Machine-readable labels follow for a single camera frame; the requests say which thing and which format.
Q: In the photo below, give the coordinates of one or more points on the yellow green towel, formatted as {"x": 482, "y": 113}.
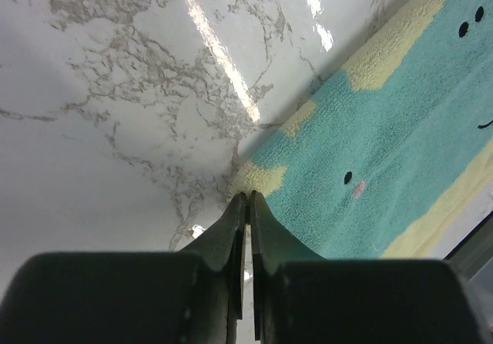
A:
{"x": 378, "y": 162}

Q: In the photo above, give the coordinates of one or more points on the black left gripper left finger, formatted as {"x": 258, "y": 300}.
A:
{"x": 194, "y": 295}

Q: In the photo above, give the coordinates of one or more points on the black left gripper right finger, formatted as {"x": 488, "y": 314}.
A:
{"x": 300, "y": 297}

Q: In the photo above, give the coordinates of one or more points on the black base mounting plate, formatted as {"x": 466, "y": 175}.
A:
{"x": 471, "y": 254}

